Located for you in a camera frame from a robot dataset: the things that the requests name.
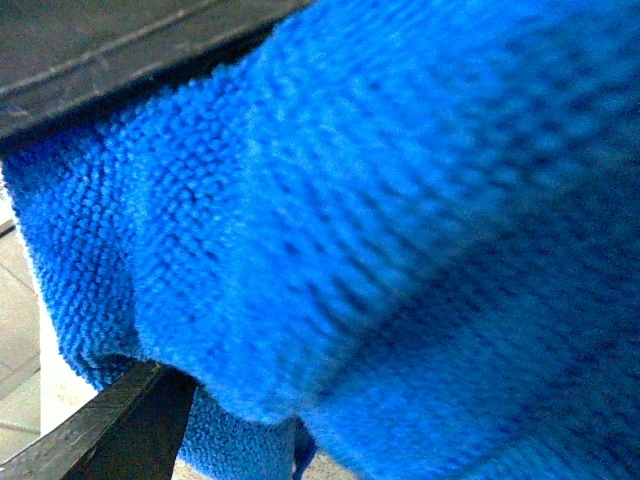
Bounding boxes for blue microfiber cloth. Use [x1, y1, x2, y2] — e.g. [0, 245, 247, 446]
[3, 1, 639, 479]

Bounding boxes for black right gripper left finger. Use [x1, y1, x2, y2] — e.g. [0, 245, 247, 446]
[1, 0, 309, 140]

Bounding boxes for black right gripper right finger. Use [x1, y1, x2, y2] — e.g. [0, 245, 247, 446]
[1, 362, 196, 480]

